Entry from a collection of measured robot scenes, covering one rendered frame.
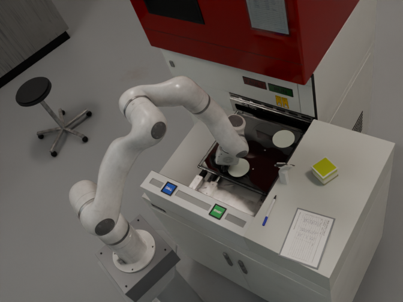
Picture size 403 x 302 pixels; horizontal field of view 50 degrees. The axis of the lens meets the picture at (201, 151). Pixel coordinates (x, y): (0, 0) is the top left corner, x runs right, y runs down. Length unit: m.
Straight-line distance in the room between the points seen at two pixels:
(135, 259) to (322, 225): 0.75
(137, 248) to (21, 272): 1.70
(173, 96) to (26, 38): 3.39
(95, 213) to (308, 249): 0.77
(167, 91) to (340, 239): 0.82
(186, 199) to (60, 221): 1.68
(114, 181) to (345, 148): 0.95
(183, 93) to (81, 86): 2.86
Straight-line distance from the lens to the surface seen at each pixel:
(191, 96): 1.45
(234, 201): 1.88
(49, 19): 4.73
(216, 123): 1.59
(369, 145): 1.88
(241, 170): 1.93
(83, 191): 1.57
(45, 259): 3.30
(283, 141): 1.99
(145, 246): 1.83
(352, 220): 1.70
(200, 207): 1.81
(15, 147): 4.13
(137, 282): 1.81
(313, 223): 1.69
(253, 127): 2.07
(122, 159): 1.44
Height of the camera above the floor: 2.49
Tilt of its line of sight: 51 degrees down
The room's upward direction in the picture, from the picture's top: 25 degrees counter-clockwise
